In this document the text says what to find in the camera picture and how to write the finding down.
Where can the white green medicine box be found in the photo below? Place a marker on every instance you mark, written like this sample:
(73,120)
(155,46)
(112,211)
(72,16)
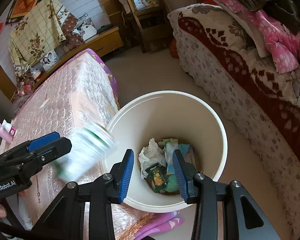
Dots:
(90,144)

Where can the dark brown clothes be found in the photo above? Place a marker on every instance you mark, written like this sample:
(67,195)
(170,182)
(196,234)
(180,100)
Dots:
(285,11)

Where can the wooden chair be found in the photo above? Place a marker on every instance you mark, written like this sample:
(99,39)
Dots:
(149,19)

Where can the pink quilted mattress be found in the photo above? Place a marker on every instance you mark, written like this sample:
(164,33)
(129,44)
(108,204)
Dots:
(83,90)

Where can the floral yellow cloth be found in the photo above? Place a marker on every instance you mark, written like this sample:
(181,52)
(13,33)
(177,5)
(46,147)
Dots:
(35,35)

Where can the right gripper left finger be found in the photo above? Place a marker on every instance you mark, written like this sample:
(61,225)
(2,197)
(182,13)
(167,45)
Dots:
(64,217)

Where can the floral patterned sofa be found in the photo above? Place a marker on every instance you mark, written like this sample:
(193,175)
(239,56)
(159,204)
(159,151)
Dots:
(264,105)

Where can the pink clothes pile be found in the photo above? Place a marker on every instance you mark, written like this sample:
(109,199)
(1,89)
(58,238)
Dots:
(278,40)

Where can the wooden low cabinet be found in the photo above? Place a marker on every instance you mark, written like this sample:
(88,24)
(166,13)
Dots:
(101,44)

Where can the framed couple photo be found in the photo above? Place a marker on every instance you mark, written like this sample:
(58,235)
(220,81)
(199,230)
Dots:
(49,60)

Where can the white tissue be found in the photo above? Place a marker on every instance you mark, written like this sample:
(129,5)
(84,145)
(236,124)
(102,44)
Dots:
(150,155)

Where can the white pill bottle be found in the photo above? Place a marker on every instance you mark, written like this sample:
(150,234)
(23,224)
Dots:
(9,128)

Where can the green plush toy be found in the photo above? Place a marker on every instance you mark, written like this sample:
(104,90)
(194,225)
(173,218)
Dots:
(171,183)

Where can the blue snack bag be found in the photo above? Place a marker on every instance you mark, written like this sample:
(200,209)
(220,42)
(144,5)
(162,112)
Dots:
(186,151)

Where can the white trash bin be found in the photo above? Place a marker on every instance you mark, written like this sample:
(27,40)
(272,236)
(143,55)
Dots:
(153,126)

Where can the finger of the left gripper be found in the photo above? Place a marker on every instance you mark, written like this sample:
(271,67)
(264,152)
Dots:
(32,145)
(53,151)

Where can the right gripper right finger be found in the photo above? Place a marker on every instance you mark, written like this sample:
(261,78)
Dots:
(242,217)

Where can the pink water bottle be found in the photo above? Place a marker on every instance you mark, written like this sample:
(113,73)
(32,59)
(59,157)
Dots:
(5,135)

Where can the dark green snack packet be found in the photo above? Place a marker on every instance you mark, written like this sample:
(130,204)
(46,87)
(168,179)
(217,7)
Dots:
(155,178)

